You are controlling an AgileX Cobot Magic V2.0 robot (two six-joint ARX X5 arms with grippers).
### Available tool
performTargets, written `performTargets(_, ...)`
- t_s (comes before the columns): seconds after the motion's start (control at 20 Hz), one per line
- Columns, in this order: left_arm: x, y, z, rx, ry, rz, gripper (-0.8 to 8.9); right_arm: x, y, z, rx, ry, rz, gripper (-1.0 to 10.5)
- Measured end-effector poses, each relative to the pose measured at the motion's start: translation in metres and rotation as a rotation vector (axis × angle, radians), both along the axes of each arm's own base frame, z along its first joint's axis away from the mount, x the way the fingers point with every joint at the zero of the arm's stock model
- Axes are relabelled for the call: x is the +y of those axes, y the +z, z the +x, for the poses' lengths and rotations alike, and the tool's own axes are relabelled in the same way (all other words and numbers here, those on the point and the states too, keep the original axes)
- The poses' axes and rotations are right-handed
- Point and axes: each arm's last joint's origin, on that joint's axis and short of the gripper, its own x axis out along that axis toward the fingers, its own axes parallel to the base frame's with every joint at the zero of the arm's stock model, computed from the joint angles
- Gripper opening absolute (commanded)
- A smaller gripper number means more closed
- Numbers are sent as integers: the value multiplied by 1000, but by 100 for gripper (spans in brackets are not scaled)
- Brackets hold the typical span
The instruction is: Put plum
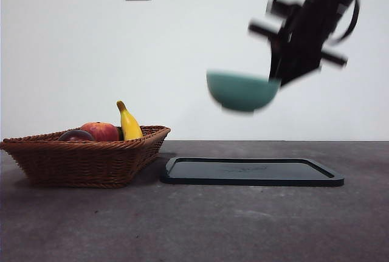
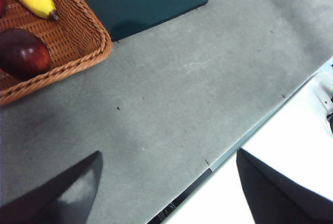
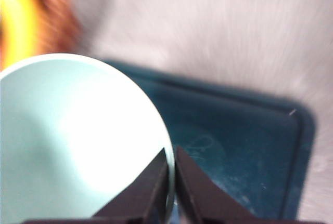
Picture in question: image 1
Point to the green fruit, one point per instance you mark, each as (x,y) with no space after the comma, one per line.
(121,135)

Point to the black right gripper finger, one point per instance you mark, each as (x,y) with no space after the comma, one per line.
(301,61)
(276,58)

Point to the dark purple plum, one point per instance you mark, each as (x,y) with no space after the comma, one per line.
(76,135)

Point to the yellow banana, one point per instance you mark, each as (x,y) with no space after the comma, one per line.
(130,125)

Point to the teal ribbed bowl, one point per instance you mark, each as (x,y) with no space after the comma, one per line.
(243,91)

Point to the red and yellow apple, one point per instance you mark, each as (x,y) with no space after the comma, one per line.
(103,131)

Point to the black rectangular tray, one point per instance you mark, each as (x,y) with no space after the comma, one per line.
(212,180)

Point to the brown wicker basket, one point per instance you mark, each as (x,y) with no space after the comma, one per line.
(76,164)

